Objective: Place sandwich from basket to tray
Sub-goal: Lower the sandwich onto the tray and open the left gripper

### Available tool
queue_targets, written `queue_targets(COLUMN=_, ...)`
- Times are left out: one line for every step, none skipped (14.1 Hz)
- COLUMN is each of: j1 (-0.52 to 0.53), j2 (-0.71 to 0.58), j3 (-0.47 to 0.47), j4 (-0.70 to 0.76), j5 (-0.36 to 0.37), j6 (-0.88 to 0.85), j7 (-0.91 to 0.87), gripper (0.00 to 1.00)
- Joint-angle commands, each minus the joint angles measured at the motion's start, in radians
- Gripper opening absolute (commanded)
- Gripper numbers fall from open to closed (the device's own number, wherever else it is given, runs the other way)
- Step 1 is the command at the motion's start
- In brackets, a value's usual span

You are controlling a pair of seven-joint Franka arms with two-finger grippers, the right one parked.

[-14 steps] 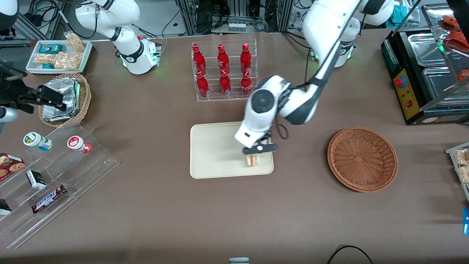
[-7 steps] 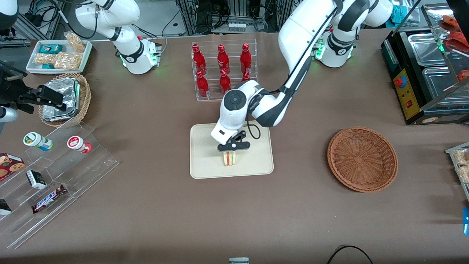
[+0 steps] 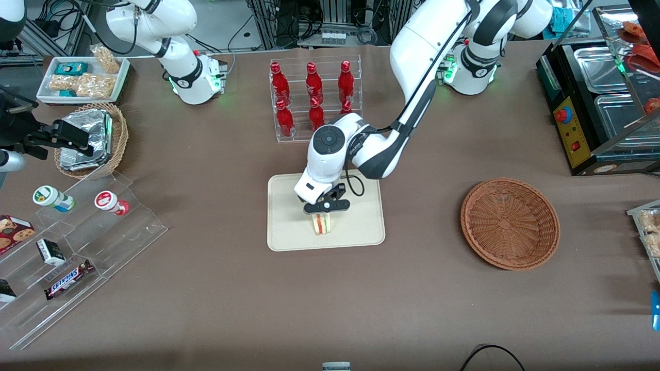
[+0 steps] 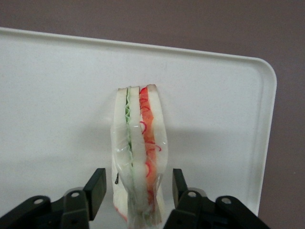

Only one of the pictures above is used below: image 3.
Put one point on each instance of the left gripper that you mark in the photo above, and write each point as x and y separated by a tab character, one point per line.
337	194

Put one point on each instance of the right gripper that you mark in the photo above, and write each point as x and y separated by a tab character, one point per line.
15	129

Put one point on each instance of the triangle sandwich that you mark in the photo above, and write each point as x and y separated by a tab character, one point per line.
322	224

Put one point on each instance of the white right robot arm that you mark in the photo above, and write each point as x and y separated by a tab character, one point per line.
180	67

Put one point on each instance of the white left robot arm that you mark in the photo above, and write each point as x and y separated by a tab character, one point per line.
412	51

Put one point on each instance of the cream plastic serving tray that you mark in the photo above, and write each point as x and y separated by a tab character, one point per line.
361	226

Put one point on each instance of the white rectangular snack tray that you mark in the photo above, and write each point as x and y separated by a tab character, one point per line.
77	100

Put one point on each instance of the small tan wicker basket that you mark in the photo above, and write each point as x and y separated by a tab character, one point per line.
121	139

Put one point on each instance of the large brown wicker basket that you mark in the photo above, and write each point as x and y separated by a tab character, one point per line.
508	224

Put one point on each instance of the grey snack tray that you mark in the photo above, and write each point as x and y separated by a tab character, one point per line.
631	212

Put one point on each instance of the green lid yogurt cup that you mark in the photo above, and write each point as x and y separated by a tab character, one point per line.
49	197

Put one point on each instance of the foil wrapped packet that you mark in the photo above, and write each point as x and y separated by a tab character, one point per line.
98	126
82	164

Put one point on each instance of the red cookie box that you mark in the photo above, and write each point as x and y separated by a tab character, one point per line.
13	232

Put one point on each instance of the small teal snack box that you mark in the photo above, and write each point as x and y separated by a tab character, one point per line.
67	93

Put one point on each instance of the clear acrylic bottle rack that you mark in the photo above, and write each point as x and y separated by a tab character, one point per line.
300	135

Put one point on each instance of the small rice cracker bag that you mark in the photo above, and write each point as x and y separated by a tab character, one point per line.
62	82

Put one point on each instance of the small black white box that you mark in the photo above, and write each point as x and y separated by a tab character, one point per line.
50	252

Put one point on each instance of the red lid yogurt cup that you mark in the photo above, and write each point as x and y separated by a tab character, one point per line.
107	200

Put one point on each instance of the red cola bottle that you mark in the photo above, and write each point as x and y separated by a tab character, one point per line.
346	82
285	121
280	82
314	85
346	107
316	114

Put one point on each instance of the large teal snack box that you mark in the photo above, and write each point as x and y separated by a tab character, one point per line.
71	68

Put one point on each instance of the large rice cracker bag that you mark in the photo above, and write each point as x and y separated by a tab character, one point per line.
95	85

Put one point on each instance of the Snickers chocolate bar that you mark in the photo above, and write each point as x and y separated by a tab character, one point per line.
67	281

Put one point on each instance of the black snack pack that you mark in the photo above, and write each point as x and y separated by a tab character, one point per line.
6	292

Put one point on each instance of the clear acrylic stepped display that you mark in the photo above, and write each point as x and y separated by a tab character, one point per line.
129	232

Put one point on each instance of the clear bag of peanuts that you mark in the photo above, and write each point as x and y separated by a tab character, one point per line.
105	59

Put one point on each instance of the grey metal object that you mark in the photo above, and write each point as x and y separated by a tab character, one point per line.
336	367

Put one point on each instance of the white power strip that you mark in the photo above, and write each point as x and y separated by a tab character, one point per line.
333	37

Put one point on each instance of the black food warmer cabinet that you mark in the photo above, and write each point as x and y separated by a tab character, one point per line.
547	77

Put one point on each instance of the large steel warmer pan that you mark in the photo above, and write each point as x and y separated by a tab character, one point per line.
619	121

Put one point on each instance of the small steel warmer pan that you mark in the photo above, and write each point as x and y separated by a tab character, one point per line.
600	69

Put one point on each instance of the puffed rice snack bag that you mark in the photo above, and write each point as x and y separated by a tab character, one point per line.
650	221
654	246

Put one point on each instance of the blue plastic object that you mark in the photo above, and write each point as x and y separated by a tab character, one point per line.
656	312

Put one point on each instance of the orange fried food piece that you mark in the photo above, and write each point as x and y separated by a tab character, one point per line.
631	32
644	57

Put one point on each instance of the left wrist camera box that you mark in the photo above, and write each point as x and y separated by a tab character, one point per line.
337	206

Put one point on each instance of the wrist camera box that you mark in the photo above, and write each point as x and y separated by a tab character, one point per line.
75	135
337	206

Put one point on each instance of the black left camera bracket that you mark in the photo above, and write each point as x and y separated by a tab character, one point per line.
335	193

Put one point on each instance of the black camera bracket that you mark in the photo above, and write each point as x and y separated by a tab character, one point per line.
41	136
335	193

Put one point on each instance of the black right camera bracket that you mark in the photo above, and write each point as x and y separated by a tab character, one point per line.
41	136

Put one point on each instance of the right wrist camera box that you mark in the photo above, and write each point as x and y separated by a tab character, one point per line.
75	135

